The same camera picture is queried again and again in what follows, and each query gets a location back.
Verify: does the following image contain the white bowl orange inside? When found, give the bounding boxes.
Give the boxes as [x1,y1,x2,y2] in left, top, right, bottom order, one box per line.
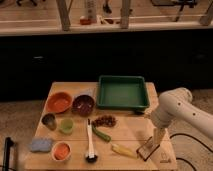
[51,142,71,162]

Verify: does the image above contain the red object on shelf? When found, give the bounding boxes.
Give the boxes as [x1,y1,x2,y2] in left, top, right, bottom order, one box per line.
[80,18,92,25]

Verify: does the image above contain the black stand post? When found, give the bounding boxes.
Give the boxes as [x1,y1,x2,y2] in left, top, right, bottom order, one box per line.
[2,137,14,171]

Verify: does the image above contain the dark purple bowl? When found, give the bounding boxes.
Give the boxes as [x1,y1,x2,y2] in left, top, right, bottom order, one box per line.
[72,95,95,117]

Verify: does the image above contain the metal cup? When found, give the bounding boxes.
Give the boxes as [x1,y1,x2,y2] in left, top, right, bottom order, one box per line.
[41,113,57,131]

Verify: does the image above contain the blue sponge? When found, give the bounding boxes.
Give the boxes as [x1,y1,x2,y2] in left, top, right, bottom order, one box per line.
[29,138,53,152]

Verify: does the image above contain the black cable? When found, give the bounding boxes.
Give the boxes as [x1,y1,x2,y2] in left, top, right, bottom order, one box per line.
[169,132,213,171]

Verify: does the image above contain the brown grape bunch toy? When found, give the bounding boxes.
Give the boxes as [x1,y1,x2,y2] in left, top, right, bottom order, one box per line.
[92,115,116,127]

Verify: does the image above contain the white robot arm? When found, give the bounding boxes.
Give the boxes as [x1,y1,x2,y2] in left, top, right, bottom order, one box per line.
[150,87,213,145]

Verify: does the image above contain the green cup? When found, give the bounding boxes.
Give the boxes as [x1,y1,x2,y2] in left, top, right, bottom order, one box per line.
[59,118,73,134]

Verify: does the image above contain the green cucumber toy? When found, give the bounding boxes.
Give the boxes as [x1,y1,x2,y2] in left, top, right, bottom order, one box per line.
[92,126,111,142]

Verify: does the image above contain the green plastic tray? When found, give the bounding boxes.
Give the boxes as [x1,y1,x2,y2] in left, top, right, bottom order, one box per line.
[96,75,150,111]

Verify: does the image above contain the wooden board eraser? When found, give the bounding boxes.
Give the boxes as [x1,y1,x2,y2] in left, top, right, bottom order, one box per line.
[136,137,160,161]

